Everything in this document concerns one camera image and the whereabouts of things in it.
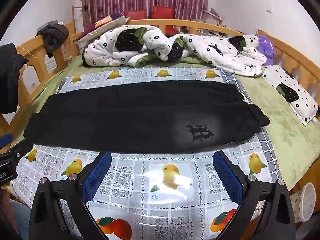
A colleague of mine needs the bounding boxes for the white floral blanket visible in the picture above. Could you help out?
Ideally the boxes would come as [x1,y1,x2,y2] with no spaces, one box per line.
[82,24,267,77]

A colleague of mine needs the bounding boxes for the black jacket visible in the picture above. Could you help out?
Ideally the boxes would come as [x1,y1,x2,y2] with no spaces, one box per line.
[0,43,29,114]

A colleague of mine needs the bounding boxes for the purple and orange pillow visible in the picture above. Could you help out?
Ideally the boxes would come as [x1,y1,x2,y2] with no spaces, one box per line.
[74,13,130,44]

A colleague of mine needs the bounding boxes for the wooden bed frame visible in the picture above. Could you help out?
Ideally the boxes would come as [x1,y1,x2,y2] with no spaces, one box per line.
[0,19,320,193]

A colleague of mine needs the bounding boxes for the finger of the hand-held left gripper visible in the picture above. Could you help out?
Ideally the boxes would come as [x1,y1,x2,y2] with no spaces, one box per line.
[0,133,31,159]

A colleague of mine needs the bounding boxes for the white floral pillow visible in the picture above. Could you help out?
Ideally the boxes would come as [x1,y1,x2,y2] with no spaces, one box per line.
[262,65,320,127]

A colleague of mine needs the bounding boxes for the grey black garment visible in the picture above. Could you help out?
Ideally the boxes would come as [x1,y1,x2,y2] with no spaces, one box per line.
[35,24,69,58]

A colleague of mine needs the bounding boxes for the pile of cardboard and papers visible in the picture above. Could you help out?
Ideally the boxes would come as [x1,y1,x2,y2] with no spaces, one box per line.
[192,8,225,29]

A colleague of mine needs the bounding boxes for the purple plush toy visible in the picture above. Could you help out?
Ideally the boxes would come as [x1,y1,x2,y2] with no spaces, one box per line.
[257,35,275,65]

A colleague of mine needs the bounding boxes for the person's leg in jeans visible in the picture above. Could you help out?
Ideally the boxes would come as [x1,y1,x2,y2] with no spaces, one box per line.
[10,200,32,240]

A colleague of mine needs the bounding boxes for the black pants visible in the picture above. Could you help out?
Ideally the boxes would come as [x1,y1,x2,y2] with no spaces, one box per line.
[23,80,270,154]

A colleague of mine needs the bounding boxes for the white plastic basin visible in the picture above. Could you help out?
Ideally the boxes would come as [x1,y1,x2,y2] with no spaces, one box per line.
[290,182,317,223]

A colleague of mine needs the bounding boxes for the wooden rack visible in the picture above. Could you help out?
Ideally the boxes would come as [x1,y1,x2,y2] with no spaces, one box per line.
[72,5,89,34]

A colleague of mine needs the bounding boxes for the fruit print plastic tablecloth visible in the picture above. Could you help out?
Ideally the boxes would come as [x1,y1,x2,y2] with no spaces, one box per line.
[14,66,283,240]

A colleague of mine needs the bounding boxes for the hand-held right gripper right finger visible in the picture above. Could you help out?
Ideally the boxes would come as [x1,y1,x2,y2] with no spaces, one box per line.
[212,151,297,240]

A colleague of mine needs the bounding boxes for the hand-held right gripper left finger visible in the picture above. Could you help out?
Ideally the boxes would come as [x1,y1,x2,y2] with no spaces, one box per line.
[29,151,112,240]

